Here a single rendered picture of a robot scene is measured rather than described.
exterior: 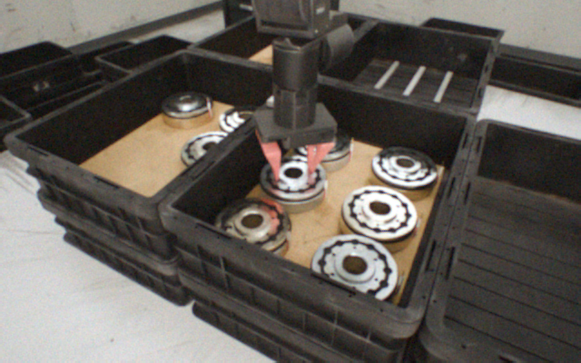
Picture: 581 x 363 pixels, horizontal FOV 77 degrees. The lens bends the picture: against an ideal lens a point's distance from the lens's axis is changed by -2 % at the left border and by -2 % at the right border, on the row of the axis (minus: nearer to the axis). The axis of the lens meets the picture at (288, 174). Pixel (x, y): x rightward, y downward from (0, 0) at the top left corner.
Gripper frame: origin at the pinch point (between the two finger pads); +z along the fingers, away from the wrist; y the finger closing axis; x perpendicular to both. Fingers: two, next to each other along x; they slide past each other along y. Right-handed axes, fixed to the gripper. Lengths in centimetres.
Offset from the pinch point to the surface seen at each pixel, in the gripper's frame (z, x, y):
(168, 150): 4.2, -16.9, 18.8
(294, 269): -5.9, 21.4, 6.3
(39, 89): 38, -129, 77
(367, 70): 4, -40, -32
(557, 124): 17, -20, -81
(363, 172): 4.1, -1.1, -12.7
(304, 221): 4.1, 6.9, 0.3
